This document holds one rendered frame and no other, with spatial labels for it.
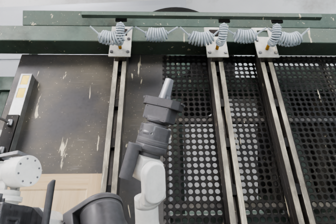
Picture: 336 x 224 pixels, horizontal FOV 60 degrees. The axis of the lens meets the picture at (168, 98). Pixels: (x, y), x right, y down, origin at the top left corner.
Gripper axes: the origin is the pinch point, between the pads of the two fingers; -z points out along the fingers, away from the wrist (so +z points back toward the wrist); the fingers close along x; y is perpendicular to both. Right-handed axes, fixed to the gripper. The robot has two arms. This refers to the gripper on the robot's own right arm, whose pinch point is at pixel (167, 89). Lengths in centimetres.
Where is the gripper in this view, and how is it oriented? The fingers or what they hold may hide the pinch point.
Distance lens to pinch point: 82.5
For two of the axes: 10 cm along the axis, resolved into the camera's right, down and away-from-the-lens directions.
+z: -2.6, 9.6, -1.3
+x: -8.3, -1.6, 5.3
